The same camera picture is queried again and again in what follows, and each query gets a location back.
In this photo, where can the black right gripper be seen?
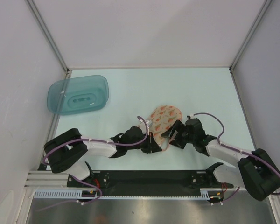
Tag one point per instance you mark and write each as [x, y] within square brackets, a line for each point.
[179, 126]

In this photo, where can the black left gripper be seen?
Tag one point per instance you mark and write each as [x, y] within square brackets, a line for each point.
[151, 146]

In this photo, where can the floral mesh laundry bag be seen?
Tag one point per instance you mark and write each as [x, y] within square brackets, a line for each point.
[161, 120]

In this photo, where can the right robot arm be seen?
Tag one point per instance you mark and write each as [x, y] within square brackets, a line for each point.
[252, 170]

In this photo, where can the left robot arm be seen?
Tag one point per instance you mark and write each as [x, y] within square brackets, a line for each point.
[67, 152]

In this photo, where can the teal plastic container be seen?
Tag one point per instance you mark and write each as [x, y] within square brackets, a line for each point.
[78, 95]

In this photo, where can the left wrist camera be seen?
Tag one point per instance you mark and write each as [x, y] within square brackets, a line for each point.
[148, 123]

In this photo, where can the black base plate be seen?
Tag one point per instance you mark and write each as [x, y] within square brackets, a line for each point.
[155, 183]

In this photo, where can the aluminium frame rail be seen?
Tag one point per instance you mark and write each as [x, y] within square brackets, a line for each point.
[45, 180]

